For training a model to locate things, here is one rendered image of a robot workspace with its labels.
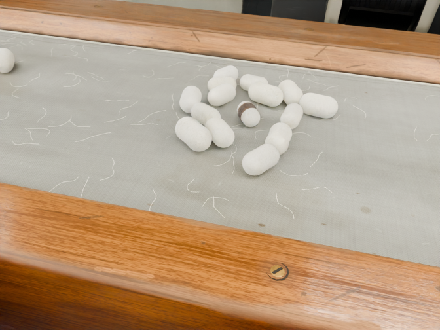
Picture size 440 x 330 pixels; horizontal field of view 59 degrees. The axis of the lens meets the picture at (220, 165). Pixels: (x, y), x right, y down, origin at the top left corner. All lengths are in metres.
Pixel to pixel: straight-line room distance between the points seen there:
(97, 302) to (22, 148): 0.17
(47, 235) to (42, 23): 0.42
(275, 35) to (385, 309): 0.38
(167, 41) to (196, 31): 0.04
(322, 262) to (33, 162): 0.23
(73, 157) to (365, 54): 0.35
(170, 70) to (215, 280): 0.31
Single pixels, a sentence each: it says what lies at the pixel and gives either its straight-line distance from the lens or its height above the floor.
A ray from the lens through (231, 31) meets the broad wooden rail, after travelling 0.52.
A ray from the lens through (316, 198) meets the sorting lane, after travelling 0.29.
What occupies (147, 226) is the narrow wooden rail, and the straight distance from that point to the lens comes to 0.23.
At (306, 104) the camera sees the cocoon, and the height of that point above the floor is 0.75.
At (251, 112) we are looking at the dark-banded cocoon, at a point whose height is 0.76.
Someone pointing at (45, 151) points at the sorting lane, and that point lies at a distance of 0.35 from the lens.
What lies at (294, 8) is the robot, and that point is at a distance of 1.24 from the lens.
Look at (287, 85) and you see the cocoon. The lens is 0.40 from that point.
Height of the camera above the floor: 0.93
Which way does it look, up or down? 37 degrees down
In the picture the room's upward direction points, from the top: 3 degrees clockwise
